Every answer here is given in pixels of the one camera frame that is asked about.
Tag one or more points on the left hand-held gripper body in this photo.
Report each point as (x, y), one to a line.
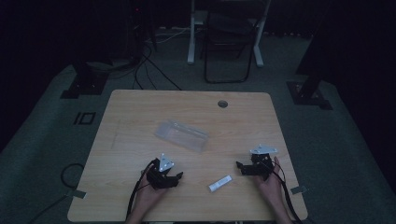
(159, 179)

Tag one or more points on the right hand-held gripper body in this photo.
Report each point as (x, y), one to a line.
(261, 163)

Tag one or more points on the person's left hand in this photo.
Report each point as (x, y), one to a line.
(148, 195)

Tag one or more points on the person's right hand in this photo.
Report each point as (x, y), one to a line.
(270, 185)

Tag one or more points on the small white tube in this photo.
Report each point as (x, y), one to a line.
(220, 183)

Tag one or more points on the clear plastic box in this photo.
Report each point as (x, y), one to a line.
(182, 135)

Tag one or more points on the grey tape strip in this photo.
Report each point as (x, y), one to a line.
(76, 193)
(299, 189)

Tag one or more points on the round grey table grommet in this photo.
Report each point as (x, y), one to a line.
(222, 104)

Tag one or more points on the black stand base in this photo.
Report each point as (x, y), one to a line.
(308, 93)
(84, 83)

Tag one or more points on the black folding chair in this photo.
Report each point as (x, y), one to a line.
(229, 46)

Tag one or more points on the dark equipment rack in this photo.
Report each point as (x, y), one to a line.
(136, 31)

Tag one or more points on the white desk frame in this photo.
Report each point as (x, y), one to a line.
(193, 37)

